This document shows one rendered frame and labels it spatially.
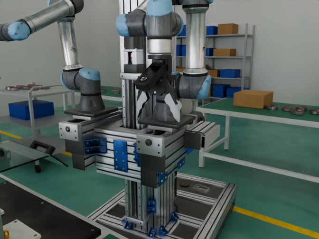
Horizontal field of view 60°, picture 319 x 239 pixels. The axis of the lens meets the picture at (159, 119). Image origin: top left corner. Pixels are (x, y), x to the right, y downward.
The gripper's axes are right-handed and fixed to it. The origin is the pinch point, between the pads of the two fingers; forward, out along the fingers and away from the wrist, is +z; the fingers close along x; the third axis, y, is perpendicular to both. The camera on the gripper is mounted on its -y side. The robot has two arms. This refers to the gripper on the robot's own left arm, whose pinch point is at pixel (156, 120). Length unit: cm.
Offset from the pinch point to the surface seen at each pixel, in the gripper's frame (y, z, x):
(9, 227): -24, 37, 44
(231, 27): 597, -77, 122
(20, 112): 146, 52, 270
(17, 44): 339, -38, 525
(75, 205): 93, 115, 134
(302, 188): 224, 116, -50
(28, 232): -23, 37, 36
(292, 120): 209, 42, -34
